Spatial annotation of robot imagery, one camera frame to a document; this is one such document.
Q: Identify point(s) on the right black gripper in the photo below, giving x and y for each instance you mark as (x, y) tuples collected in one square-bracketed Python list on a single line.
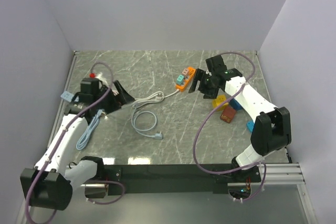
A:
[(199, 75)]

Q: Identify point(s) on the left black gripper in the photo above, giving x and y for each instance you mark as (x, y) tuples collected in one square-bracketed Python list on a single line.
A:
[(116, 102)]

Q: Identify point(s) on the pink plug adapter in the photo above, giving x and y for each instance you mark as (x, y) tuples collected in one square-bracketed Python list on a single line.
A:
[(185, 72)]

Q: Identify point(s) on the teal plug adapter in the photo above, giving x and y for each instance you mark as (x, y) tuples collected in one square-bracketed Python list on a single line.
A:
[(180, 79)]

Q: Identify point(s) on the orange power strip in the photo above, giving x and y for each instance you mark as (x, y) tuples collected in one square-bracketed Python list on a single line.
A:
[(187, 80)]

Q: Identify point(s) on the yellow cube socket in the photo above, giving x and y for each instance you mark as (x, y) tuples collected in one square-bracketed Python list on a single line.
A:
[(220, 99)]

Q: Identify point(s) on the blue cube socket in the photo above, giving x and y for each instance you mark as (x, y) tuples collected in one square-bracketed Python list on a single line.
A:
[(235, 105)]

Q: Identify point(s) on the red-brown cube socket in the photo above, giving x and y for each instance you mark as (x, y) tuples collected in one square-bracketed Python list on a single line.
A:
[(228, 114)]

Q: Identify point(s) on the light blue power strip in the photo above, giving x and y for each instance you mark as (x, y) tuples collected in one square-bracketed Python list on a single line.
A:
[(67, 96)]

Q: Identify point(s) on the bright blue plug adapter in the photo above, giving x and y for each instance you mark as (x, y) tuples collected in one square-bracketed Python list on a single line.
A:
[(250, 126)]

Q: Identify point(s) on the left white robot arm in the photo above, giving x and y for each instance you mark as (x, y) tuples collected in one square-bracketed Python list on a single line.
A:
[(49, 184)]

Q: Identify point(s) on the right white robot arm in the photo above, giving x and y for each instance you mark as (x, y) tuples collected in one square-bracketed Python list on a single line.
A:
[(272, 126)]

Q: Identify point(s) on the black base beam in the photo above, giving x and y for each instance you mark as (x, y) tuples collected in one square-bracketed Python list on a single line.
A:
[(176, 178)]

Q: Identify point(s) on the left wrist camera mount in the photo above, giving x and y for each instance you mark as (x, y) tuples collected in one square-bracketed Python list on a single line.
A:
[(99, 76)]

